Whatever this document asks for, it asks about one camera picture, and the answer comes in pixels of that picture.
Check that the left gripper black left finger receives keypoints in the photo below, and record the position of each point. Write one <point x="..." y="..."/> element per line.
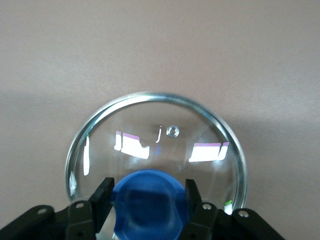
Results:
<point x="80" y="220"/>

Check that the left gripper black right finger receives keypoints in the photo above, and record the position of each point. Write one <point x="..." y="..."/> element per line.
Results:
<point x="212" y="225"/>

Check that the glass lid with blue knob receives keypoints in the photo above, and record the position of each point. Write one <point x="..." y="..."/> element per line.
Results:
<point x="150" y="195"/>

